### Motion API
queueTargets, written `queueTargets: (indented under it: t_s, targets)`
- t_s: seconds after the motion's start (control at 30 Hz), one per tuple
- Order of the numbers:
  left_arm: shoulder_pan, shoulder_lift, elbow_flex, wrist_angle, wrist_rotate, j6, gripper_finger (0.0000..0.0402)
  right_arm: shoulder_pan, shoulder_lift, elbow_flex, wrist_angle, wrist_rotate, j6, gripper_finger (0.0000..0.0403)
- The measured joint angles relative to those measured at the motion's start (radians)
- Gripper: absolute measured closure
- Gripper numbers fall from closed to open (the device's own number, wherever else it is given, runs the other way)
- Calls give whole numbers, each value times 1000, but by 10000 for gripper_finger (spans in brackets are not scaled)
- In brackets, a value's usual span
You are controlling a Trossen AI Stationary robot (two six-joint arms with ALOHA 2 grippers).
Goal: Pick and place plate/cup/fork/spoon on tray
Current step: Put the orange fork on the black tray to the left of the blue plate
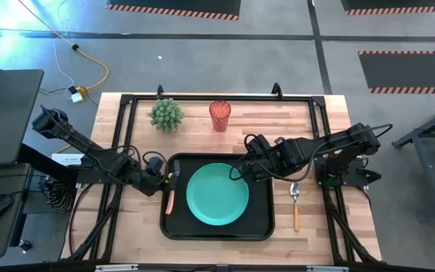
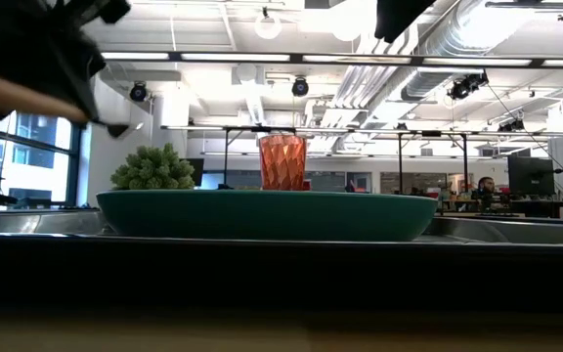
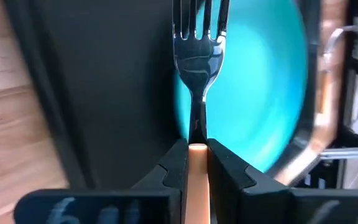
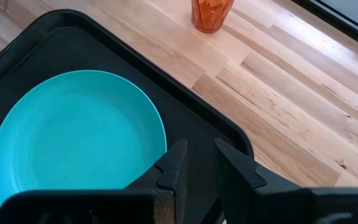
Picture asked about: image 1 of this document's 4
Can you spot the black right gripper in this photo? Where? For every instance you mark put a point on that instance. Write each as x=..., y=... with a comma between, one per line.
x=274, y=160

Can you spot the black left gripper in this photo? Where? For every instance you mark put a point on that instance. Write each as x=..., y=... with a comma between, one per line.
x=153, y=185

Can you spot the teal round plate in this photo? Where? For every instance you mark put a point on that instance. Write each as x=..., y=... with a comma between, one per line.
x=217, y=193

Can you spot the orange faceted plastic cup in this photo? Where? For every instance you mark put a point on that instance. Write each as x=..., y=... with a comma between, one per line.
x=219, y=115

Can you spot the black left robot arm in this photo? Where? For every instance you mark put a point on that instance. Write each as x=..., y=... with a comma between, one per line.
x=89, y=149

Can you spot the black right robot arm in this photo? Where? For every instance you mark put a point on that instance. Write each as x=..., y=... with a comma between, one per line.
x=334, y=145

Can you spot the black plastic tray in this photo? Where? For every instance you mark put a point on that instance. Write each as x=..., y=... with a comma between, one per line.
x=255, y=226

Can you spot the white label plate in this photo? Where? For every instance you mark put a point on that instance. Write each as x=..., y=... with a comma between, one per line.
x=66, y=158

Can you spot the green potted succulent plant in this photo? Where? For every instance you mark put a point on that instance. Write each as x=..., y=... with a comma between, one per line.
x=166, y=115

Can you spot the white power adapter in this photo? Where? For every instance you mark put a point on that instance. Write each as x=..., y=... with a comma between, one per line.
x=77, y=98

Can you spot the large black desk panel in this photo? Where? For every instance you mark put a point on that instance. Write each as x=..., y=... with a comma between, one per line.
x=6, y=117

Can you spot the black hazard-striped floor mat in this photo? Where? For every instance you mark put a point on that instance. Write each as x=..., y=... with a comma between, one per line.
x=410, y=72
x=402, y=5
x=172, y=7

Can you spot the black desk with mouse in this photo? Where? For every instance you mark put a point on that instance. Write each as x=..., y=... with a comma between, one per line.
x=2, y=242

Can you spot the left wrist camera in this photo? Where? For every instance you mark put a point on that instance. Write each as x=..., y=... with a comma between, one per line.
x=155, y=165

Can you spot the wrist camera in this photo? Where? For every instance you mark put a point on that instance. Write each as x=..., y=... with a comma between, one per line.
x=257, y=143
x=155, y=165

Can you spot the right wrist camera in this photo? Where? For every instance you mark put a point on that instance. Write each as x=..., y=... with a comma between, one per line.
x=257, y=143

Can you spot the black aluminium table frame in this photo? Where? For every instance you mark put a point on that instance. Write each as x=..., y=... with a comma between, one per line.
x=240, y=98

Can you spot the silver metal bracket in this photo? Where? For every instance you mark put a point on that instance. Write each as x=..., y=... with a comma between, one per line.
x=327, y=268
x=116, y=267

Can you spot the dark metal cart frame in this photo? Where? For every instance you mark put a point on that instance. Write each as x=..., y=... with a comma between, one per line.
x=425, y=151

